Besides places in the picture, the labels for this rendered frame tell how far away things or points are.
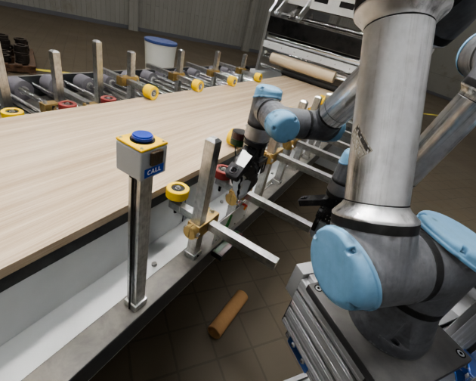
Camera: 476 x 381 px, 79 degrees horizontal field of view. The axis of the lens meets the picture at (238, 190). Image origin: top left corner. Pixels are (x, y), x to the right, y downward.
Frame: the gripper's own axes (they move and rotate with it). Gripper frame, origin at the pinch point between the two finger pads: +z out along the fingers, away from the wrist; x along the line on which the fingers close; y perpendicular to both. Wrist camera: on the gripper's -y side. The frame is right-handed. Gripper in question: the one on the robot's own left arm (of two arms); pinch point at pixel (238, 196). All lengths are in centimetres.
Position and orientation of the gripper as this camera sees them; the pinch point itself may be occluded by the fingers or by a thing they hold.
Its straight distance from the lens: 94.0
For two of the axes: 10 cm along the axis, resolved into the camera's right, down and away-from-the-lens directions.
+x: -8.3, -4.4, 3.4
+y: 5.1, -3.7, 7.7
